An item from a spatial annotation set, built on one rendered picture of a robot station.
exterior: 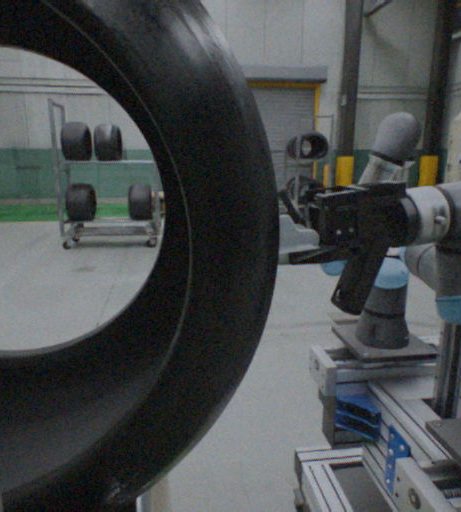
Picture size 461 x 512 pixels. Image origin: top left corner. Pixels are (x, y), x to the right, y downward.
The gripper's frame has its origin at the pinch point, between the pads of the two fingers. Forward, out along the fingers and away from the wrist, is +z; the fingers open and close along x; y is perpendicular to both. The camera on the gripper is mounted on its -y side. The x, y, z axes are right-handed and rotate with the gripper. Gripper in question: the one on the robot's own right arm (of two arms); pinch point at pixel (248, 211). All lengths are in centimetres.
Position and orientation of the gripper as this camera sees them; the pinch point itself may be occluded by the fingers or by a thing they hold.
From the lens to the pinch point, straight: 144.0
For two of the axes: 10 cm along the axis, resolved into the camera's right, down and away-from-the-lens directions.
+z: -9.5, -0.7, 2.9
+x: 3.0, -3.4, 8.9
